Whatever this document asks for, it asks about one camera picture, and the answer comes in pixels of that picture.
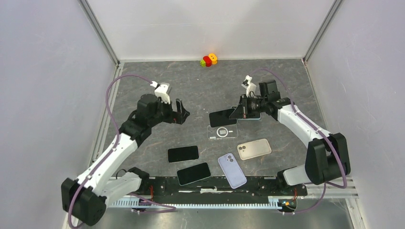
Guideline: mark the black smartphone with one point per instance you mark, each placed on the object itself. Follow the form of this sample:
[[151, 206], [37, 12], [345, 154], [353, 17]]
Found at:
[[221, 118], [193, 174], [181, 154]]

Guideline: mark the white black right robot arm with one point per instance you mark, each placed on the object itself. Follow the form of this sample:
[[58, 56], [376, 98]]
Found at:
[[327, 156]]

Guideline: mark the lilac phone case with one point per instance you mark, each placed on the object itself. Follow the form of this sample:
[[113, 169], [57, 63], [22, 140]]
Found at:
[[232, 171]]

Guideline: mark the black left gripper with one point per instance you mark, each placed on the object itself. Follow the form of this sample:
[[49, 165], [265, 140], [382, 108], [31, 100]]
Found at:
[[179, 117]]

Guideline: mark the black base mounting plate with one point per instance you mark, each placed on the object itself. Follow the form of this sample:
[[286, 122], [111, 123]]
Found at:
[[216, 190]]

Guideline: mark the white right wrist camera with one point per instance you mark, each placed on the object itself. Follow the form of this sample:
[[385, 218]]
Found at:
[[249, 86]]

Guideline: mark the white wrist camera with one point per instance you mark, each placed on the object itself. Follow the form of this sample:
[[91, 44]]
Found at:
[[249, 86], [162, 91]]

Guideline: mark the light blue toothed rail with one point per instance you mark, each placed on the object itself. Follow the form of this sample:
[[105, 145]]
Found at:
[[134, 202]]

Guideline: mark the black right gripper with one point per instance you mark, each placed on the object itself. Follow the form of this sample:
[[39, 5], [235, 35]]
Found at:
[[240, 111]]

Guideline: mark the clear magsafe phone case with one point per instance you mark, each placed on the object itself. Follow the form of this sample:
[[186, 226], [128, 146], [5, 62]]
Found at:
[[222, 132]]

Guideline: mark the colourful toy blocks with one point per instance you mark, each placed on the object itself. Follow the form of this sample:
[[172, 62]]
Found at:
[[209, 60]]

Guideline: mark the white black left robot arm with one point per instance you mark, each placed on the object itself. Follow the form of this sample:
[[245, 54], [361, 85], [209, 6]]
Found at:
[[89, 195]]

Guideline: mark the light blue phone case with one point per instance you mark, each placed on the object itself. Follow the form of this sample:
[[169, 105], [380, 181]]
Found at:
[[252, 118]]

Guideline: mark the beige translucent phone case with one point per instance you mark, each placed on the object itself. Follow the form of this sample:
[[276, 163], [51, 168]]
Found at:
[[254, 149]]

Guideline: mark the black smartphone front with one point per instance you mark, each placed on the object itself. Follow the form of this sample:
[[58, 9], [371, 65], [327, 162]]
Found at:
[[193, 174]]

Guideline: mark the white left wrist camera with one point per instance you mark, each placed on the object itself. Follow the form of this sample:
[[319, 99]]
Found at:
[[162, 91]]

